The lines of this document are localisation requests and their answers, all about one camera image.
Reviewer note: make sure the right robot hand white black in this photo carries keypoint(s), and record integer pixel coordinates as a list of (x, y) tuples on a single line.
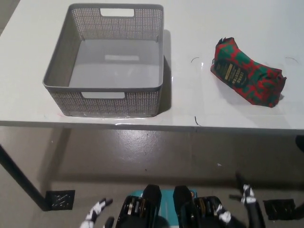
[(248, 197)]

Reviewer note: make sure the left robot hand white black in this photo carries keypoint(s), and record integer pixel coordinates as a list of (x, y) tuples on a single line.
[(96, 209)]

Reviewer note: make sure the red green coffee bean bag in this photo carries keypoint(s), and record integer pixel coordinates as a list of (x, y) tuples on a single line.
[(251, 76)]

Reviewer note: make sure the robot body black teal blocks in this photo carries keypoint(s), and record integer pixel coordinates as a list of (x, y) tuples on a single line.
[(152, 206)]

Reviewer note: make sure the black metal table leg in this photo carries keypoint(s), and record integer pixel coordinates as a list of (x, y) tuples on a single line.
[(21, 175), (300, 143)]

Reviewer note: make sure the grey perforated plastic basket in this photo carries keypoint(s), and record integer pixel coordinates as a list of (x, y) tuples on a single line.
[(108, 35)]

